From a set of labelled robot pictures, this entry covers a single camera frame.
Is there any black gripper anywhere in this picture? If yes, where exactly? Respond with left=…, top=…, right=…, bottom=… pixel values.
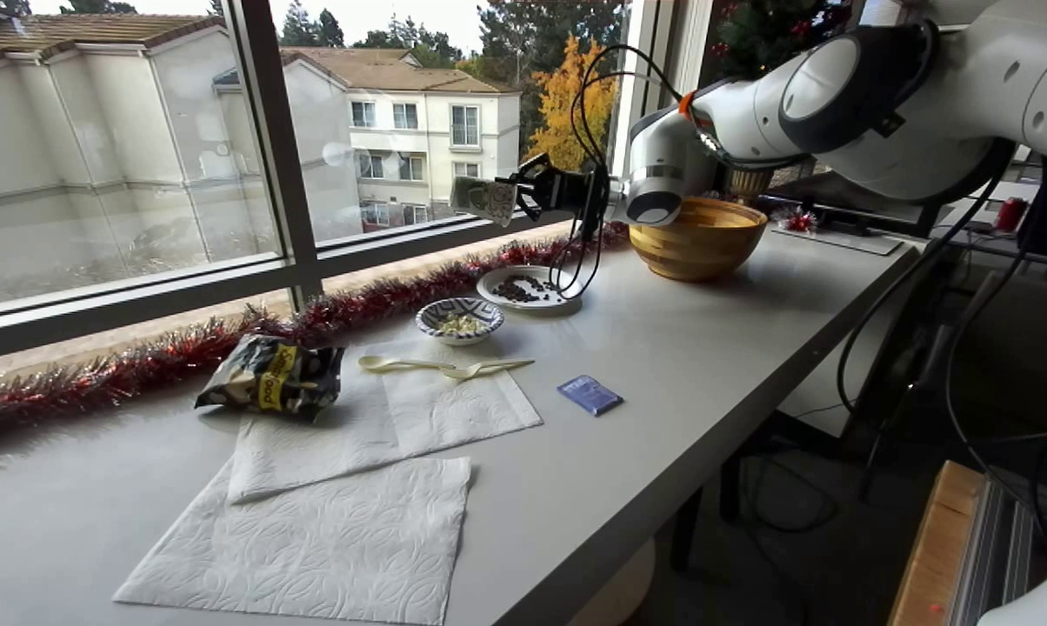
left=505, top=154, right=604, bottom=227

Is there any small patterned bowl with snacks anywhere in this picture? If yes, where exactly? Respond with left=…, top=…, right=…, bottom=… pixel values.
left=409, top=294, right=507, bottom=348

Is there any yellow wooden bowl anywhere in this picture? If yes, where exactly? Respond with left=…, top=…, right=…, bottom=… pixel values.
left=624, top=195, right=771, bottom=285

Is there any red cup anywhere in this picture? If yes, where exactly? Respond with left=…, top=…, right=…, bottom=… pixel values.
left=992, top=195, right=1030, bottom=238

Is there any white plate with dark food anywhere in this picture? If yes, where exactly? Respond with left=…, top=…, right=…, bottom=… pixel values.
left=474, top=262, right=583, bottom=313

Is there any blue packet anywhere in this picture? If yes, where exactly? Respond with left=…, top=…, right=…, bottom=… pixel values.
left=556, top=374, right=624, bottom=419

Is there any smooth white paper napkin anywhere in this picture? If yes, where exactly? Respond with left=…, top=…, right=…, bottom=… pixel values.
left=227, top=365, right=546, bottom=508

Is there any small Christmas tree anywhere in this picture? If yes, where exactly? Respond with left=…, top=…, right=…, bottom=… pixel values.
left=701, top=0, right=862, bottom=88

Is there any crumpled snack bag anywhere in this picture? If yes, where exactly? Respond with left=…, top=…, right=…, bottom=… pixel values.
left=192, top=332, right=348, bottom=425

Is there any flat grey mat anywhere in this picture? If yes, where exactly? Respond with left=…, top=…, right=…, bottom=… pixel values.
left=774, top=222, right=906, bottom=262

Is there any large white paper towel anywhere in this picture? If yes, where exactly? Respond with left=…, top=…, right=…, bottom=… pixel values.
left=110, top=452, right=475, bottom=626

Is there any red tinsel garland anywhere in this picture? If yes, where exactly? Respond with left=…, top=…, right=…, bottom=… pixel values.
left=0, top=218, right=633, bottom=443

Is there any dark chair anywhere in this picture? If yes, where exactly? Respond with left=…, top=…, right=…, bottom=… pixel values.
left=891, top=270, right=1047, bottom=479

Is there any wooden box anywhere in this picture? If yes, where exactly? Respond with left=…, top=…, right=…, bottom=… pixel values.
left=886, top=460, right=986, bottom=626

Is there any white plastic object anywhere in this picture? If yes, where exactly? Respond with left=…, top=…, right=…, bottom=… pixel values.
left=977, top=535, right=1047, bottom=626

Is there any dark window frame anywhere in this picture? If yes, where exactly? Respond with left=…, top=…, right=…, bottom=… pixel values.
left=0, top=0, right=663, bottom=361

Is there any grey metal rail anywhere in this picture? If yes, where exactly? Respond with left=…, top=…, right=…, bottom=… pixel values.
left=957, top=467, right=1040, bottom=626

